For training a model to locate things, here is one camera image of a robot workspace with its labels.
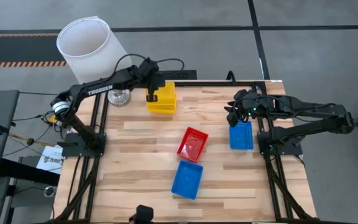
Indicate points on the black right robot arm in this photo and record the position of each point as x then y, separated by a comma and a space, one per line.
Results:
322, 124

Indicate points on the black rectangular bar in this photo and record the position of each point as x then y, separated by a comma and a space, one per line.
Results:
179, 74

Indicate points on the black rounded object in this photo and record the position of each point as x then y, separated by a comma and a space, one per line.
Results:
144, 213

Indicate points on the silver lamp base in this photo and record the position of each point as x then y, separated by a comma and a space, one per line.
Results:
120, 98

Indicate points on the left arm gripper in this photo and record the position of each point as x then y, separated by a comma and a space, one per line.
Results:
152, 76

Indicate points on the white printed paper sheet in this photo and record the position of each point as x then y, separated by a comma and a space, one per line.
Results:
50, 161

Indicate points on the black aluminium table frame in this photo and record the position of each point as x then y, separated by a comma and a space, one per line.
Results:
213, 83

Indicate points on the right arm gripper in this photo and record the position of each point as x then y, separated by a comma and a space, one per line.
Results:
253, 104

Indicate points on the black desk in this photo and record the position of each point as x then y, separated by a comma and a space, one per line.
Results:
26, 172

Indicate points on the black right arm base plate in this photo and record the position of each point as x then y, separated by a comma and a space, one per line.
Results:
284, 151

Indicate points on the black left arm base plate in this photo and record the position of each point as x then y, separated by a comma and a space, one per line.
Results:
73, 151

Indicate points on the grey tape roll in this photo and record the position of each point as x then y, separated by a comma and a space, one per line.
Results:
45, 191

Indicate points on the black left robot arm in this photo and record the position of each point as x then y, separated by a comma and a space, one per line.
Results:
98, 87

